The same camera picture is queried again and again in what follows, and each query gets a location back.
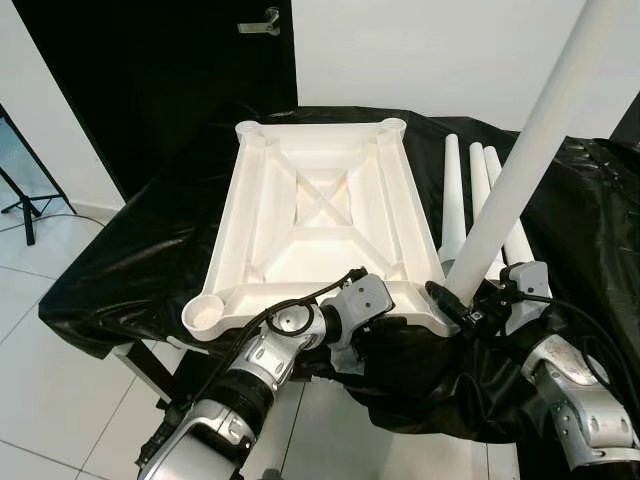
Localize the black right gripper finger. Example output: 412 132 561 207
425 280 471 326

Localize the black plastic cover sheet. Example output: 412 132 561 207
38 105 640 441

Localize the black door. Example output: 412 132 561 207
10 0 299 201

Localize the black tripod stand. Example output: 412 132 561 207
0 105 76 246

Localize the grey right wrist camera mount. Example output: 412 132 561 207
500 262 553 336

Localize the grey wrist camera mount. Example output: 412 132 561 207
330 272 396 346
500 262 553 336

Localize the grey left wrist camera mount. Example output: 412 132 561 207
330 272 396 346

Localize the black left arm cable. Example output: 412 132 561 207
190 266 366 401

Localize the black wall pillar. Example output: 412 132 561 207
610 95 640 151

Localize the silver door handle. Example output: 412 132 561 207
238 7 282 37

